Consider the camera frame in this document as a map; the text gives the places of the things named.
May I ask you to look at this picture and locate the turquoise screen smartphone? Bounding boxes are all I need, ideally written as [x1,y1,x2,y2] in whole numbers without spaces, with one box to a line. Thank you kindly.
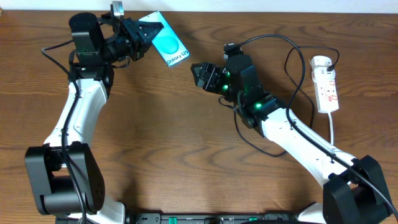
[139,11,190,67]

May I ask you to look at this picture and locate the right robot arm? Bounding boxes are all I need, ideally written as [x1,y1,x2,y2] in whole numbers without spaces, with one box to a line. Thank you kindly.
[191,55,397,223]

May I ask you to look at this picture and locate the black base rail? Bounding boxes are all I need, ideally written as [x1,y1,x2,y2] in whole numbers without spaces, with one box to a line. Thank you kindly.
[125,213,298,224]

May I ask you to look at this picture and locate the white power strip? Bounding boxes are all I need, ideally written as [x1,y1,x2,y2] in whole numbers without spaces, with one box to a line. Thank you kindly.
[312,67,339,113]

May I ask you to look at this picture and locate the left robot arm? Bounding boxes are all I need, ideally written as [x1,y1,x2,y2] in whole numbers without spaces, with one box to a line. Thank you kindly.
[24,12,163,223]

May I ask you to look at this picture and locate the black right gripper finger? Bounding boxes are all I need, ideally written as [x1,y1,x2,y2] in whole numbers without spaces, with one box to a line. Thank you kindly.
[195,75,207,88]
[190,62,211,78]

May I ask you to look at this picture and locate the black charging cable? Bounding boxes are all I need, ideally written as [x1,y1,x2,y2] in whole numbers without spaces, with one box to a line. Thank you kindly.
[233,45,340,159]

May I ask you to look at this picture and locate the white USB charger plug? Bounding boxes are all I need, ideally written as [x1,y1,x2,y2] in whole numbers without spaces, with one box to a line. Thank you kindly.
[310,55,333,69]

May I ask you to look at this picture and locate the white power strip cord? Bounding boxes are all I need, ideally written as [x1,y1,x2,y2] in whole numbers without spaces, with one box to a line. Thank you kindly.
[327,112,335,146]

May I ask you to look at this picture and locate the black left camera cable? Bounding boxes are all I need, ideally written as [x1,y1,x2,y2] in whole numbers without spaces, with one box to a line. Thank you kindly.
[40,39,88,224]

